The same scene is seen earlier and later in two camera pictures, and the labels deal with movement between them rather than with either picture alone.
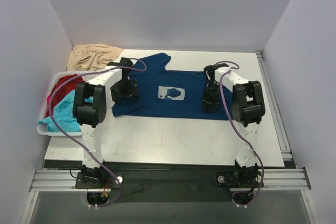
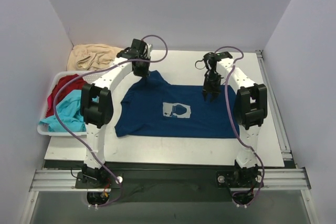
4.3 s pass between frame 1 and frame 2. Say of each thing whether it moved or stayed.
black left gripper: moved
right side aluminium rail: stayed
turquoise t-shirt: stayed
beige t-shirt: stayed
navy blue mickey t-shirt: moved
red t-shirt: stayed
